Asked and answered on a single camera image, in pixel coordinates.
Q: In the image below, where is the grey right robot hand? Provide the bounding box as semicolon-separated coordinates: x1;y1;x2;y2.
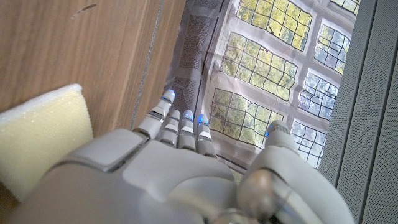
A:
0;89;355;224

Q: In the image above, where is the pale yellow sponge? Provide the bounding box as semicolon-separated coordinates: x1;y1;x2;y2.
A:
0;83;94;202

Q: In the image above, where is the printed window backdrop cloth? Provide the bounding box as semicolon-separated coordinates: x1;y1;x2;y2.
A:
164;0;361;175

